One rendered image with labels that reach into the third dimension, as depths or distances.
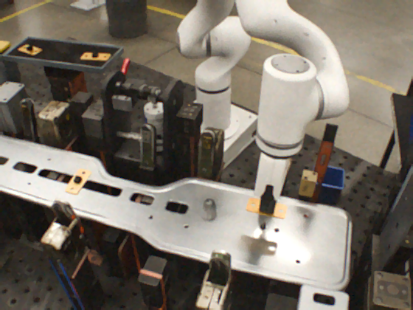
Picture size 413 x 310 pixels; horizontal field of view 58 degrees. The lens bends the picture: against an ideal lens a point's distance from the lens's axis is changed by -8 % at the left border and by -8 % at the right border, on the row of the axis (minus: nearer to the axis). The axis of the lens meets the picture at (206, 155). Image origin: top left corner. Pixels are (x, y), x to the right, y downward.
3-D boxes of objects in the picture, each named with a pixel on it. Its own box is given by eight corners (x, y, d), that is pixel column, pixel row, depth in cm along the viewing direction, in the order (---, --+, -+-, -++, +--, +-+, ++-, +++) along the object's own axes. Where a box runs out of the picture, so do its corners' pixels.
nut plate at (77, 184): (77, 195, 94) (75, 191, 93) (63, 191, 95) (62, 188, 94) (92, 172, 100) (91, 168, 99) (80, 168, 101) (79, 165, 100)
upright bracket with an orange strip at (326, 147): (288, 257, 117) (325, 124, 83) (289, 253, 117) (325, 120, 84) (298, 259, 116) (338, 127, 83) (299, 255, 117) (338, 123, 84)
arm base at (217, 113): (212, 101, 158) (210, 62, 144) (250, 122, 148) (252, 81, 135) (178, 126, 148) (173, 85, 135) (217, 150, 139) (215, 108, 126)
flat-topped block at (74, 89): (69, 167, 144) (41, 60, 114) (80, 153, 150) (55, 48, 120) (92, 173, 142) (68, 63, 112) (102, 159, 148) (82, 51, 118)
